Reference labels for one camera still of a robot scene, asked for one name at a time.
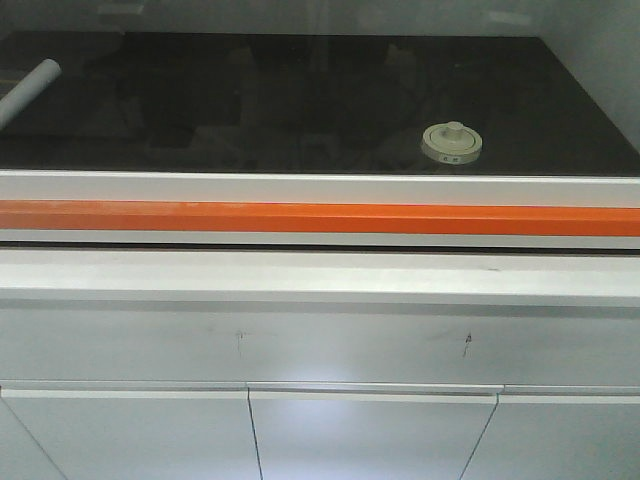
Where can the grey rolled paper tube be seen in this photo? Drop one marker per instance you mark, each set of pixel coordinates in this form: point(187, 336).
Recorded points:
point(27, 89)

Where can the white cabinet door centre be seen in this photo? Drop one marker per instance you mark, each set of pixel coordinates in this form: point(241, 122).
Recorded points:
point(359, 434)

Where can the fume hood sash orange handle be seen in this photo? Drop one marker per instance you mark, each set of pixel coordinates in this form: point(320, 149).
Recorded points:
point(325, 210)

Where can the glass jar with cream lid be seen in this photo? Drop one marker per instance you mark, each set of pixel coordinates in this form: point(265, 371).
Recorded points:
point(451, 143)

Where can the white cabinet door right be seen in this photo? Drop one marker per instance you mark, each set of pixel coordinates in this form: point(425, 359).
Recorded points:
point(559, 433)

